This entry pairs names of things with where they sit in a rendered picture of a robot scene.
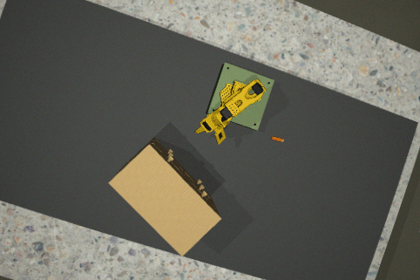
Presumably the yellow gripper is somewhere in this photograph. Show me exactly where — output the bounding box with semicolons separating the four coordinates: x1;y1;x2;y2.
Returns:
195;113;226;145

